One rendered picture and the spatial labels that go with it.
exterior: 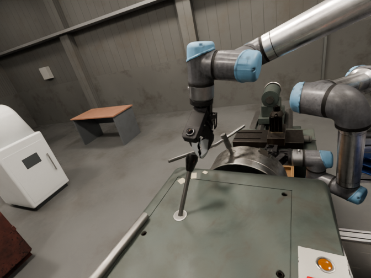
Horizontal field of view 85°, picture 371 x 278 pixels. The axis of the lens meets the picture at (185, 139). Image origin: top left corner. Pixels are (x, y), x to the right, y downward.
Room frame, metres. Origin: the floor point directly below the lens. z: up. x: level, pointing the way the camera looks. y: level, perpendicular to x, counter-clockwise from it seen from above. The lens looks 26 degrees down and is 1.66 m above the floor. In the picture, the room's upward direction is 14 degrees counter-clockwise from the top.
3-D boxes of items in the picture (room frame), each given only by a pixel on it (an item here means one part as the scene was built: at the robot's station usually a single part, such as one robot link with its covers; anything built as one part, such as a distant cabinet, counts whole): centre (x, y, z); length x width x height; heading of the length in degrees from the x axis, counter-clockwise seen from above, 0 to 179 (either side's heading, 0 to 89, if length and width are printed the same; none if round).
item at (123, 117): (4.43, 1.66, 0.34); 1.26 x 0.65 x 0.68; 62
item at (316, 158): (0.70, -0.54, 1.08); 0.11 x 0.08 x 0.09; 58
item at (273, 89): (1.67, -0.82, 1.01); 0.30 x 0.20 x 0.29; 149
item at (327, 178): (0.68, -0.54, 0.98); 0.11 x 0.08 x 0.11; 24
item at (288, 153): (0.79, -0.41, 1.08); 0.12 x 0.09 x 0.08; 58
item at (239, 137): (1.19, -0.54, 0.95); 0.43 x 0.18 x 0.04; 59
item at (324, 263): (0.20, -0.19, 1.26); 0.02 x 0.02 x 0.01
